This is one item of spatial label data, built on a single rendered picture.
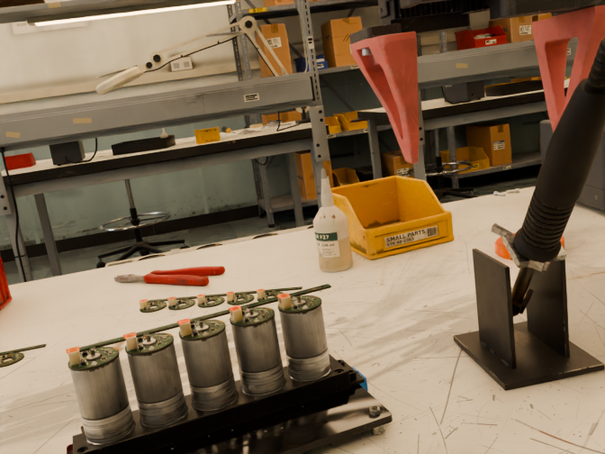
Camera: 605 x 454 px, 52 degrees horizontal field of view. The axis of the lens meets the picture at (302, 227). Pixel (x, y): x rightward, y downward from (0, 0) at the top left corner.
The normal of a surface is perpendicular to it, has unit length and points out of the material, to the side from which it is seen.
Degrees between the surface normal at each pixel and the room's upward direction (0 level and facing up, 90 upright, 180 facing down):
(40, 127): 90
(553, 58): 69
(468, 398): 0
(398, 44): 111
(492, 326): 90
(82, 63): 90
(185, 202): 90
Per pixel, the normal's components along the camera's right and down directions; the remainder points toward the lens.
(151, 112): 0.22, 0.18
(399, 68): 0.19, 0.54
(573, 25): -0.99, 0.11
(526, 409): -0.14, -0.97
